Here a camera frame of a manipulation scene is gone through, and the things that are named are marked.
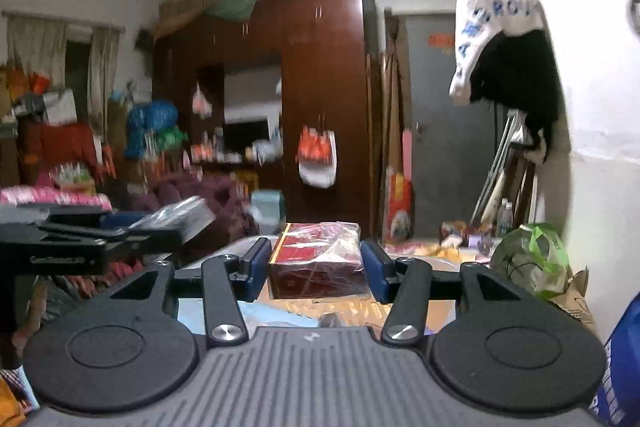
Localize floral orange bed sheet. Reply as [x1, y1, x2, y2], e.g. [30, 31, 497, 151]
[381, 221, 501, 265]

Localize blue plastic bag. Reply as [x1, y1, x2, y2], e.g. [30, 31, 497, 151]
[590, 297, 640, 427]

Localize orange white plastic bag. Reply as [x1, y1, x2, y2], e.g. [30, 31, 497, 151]
[296, 127, 337, 188]

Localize red box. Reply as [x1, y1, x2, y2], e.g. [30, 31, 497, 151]
[268, 221, 369, 299]

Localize white cloth with blue letters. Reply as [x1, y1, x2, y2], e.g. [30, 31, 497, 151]
[449, 0, 544, 106]

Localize red poster roll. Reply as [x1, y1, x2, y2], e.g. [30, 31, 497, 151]
[383, 129, 413, 244]

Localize dark box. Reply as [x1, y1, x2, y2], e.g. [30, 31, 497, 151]
[153, 196, 216, 245]

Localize green plastic bag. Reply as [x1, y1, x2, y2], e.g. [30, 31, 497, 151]
[489, 223, 572, 300]

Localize grey metal door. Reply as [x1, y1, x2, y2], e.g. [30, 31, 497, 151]
[405, 14, 504, 239]

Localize maroon clothes pile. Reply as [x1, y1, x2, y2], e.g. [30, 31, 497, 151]
[129, 171, 256, 253]

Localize black hanging garment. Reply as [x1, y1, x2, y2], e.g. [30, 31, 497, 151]
[470, 29, 559, 150]

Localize dark red wooden wardrobe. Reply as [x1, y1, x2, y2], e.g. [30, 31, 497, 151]
[152, 0, 381, 235]

